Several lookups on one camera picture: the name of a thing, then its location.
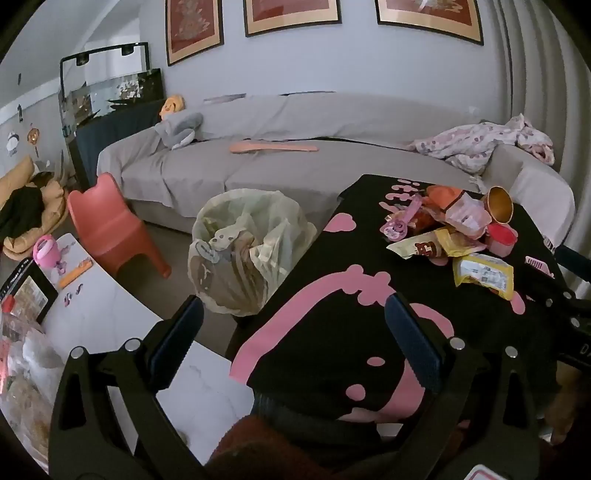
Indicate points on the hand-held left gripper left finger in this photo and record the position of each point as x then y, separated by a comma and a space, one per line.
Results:
178, 337

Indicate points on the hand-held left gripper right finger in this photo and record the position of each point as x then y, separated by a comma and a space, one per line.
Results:
413, 344

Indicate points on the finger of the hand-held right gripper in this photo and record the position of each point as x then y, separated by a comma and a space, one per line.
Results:
561, 307
575, 259

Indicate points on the red plastic cup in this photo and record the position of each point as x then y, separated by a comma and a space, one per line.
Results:
501, 237

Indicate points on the gold paper cup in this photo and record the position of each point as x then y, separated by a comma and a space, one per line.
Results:
498, 203

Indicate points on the yellow red snack packet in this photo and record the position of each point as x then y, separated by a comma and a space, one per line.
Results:
422, 249

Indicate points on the trash bin with plastic bag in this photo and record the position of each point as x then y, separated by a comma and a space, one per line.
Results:
244, 258

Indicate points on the pink white wrapper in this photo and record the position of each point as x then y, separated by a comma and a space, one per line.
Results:
466, 217

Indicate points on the pink toy wrapper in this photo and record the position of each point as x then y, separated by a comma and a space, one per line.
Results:
399, 224

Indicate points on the orange package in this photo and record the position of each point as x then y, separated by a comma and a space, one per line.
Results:
443, 196

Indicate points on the pink comb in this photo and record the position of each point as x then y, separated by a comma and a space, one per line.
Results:
538, 265

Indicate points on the white marble table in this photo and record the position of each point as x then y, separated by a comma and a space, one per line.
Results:
138, 318

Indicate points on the black pink printed tablecloth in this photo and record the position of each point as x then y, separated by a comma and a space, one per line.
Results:
323, 332

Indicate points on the red child chair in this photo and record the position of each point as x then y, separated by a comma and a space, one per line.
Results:
113, 226

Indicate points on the brown fuzzy clothing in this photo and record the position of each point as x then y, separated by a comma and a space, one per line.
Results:
249, 450

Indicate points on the pink floral blanket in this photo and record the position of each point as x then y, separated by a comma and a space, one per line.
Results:
485, 143

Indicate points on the black framed tablet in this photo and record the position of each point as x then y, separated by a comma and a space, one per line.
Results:
27, 293

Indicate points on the pink toy cup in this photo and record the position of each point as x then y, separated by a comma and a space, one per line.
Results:
46, 251

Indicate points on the clear plastic food bag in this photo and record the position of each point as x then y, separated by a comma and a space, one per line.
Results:
21, 369

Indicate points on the orange pet bed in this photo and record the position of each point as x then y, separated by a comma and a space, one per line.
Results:
37, 221

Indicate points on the grey curtain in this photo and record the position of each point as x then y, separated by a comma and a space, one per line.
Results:
540, 64

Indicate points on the black cloth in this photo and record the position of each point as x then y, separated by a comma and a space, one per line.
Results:
21, 207

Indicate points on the grey sofa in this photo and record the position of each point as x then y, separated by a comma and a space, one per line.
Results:
295, 170

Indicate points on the grey plush toy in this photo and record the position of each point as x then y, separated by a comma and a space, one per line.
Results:
180, 130

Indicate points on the dark cabinet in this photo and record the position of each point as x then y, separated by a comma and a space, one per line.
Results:
115, 134

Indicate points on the pink flat paddle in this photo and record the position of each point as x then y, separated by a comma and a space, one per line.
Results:
274, 147

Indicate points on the orange plush toy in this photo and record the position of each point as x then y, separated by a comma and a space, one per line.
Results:
173, 105

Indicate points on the glass fish tank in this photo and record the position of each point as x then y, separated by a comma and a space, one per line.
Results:
111, 94

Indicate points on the cartoon wall sticker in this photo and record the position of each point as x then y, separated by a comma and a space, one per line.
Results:
11, 139
33, 136

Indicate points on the red framed wall picture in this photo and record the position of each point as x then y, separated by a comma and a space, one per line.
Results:
194, 32
429, 18
293, 16

